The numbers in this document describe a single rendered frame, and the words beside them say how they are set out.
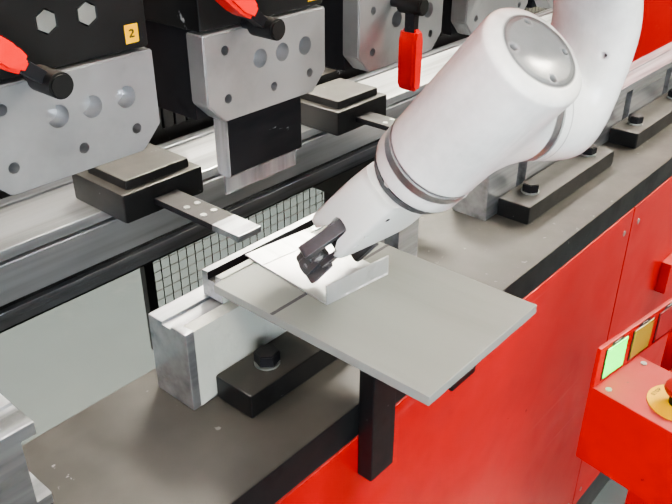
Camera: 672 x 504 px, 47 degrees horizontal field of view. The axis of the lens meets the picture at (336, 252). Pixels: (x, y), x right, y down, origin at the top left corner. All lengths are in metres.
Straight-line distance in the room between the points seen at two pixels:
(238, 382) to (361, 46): 0.36
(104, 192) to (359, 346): 0.41
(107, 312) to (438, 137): 2.13
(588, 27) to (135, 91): 0.34
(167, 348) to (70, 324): 1.81
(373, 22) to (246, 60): 0.18
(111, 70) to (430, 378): 0.35
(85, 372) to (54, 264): 1.42
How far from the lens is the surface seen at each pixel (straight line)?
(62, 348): 2.51
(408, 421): 0.94
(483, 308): 0.75
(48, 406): 2.30
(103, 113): 0.62
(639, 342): 1.10
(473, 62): 0.54
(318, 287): 0.77
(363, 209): 0.65
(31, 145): 0.59
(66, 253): 0.98
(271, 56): 0.72
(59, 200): 1.04
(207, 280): 0.81
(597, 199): 1.31
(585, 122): 0.63
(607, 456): 1.09
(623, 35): 0.62
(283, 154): 0.81
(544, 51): 0.56
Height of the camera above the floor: 1.41
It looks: 30 degrees down
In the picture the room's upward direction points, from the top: straight up
